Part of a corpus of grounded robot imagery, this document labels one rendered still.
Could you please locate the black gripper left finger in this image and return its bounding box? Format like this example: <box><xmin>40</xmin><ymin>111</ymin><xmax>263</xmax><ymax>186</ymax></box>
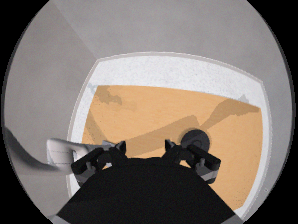
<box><xmin>71</xmin><ymin>141</ymin><xmax>135</xmax><ymax>187</ymax></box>

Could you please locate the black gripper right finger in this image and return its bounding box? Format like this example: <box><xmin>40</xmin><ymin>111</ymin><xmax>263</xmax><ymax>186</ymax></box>
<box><xmin>154</xmin><ymin>139</ymin><xmax>221</xmax><ymax>184</ymax></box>

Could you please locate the black round disk with center stud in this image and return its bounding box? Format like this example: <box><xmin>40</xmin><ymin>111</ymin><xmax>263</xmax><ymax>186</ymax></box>
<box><xmin>180</xmin><ymin>129</ymin><xmax>210</xmax><ymax>152</ymax></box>

